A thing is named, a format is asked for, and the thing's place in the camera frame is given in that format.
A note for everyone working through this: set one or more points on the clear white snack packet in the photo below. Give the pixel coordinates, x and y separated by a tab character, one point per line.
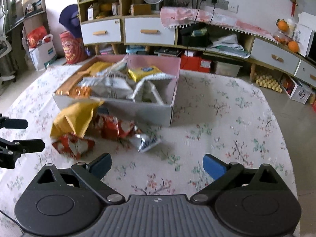
118	67

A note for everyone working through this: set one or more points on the pink cardboard box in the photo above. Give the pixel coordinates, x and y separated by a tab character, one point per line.
126	109

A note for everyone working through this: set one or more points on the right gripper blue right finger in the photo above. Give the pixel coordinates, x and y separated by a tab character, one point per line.
225	176

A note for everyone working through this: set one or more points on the yellow snack bag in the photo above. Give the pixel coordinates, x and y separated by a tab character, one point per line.
75	119
98	67

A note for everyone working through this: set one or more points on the red storage box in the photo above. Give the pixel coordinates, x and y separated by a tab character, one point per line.
197	64

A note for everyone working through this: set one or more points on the gold long snack bar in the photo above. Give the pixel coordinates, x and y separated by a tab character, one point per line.
65	88

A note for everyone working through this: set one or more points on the floral tablecloth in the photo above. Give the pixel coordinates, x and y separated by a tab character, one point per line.
223	116

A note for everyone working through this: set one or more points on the purple plush toy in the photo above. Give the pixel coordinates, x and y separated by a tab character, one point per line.
69	18

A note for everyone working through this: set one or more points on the wooden cabinet with drawers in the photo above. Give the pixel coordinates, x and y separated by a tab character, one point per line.
110	21

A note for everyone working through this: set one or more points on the pink floral cloth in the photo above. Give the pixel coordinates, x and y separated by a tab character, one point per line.
175	17

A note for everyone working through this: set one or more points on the white triangular snack packet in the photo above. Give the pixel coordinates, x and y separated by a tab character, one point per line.
146	89

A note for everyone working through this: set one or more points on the small yellow blue packet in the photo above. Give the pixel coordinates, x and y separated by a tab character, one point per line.
141	72

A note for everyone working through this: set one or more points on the white shopping bag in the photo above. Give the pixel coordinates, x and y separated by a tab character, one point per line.
41	48

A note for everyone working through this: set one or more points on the white office chair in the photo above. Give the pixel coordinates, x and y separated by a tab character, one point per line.
7	68

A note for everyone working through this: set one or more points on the white monkey biscuit packet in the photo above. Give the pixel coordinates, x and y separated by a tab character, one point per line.
107	87

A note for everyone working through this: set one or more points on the cardboard box on cabinet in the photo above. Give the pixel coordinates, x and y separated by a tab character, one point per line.
140	9

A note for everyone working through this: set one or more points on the red printed bag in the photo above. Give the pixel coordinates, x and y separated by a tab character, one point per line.
73	48

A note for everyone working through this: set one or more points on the low tv cabinet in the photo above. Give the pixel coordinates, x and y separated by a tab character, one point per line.
263	53

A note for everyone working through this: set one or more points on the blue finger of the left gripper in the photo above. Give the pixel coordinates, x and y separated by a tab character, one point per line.
11	151

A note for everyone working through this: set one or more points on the silver blue snack packet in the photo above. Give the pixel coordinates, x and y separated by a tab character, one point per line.
143	143

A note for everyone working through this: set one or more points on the yellow snack bag in box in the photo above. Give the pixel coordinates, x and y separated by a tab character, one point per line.
98	67

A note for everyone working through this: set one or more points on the red snack packet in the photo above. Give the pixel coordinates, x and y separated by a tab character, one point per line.
73	146
112	128

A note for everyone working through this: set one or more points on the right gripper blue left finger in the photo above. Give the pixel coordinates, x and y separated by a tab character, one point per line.
91	174

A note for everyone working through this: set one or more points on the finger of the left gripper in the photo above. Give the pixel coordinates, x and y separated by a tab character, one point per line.
8	123

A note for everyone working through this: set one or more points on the yellow egg tray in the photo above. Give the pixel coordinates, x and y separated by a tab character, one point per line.
266	80

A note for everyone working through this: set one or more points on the orange fruit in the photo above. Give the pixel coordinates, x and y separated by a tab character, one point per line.
293	46
282	25

